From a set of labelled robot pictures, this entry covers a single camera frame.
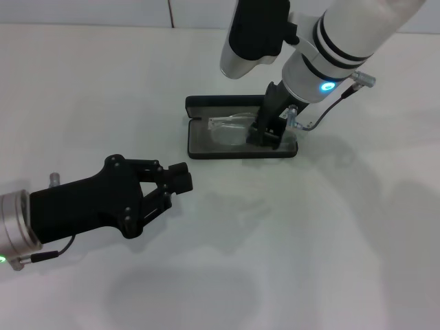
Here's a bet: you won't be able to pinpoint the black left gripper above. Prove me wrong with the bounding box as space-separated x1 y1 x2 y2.
30 154 195 241

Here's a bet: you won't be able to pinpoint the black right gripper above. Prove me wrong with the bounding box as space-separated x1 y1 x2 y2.
245 81 292 151

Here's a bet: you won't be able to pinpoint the clear white glasses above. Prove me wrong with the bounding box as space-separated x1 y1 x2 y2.
207 111 263 148

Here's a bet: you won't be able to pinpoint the black glasses case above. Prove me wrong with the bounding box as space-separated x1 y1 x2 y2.
184 94 300 160

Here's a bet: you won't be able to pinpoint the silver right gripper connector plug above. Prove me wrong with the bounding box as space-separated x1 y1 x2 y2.
285 104 312 132

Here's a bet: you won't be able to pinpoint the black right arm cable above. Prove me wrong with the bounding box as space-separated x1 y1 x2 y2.
307 69 377 131

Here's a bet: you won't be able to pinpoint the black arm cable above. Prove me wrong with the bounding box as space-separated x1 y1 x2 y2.
307 69 377 131
10 236 77 271

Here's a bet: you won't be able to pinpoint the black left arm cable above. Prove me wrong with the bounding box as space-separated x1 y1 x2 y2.
10 236 77 271

